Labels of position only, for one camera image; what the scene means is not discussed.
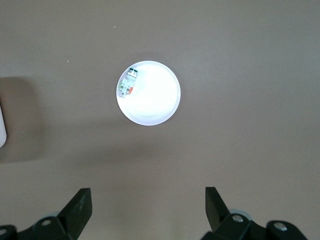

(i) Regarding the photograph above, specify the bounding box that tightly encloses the green and white switch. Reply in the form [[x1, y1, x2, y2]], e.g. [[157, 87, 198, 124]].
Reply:
[[118, 67, 139, 99]]

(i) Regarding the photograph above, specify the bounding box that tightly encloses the white lidded storage box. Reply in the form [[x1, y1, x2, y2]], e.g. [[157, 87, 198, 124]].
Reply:
[[0, 102, 7, 150]]

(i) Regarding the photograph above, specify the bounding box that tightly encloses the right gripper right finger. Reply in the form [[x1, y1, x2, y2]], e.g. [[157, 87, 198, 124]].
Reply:
[[201, 186, 307, 240]]

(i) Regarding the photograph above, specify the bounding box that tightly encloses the pale pink round plate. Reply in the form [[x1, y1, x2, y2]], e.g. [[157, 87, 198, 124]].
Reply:
[[115, 59, 181, 127]]

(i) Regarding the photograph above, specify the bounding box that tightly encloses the brown table cover sheet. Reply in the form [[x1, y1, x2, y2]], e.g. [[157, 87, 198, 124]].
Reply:
[[0, 0, 320, 240]]

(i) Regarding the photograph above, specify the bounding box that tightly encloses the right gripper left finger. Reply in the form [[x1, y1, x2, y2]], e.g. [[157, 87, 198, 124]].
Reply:
[[0, 187, 94, 240]]

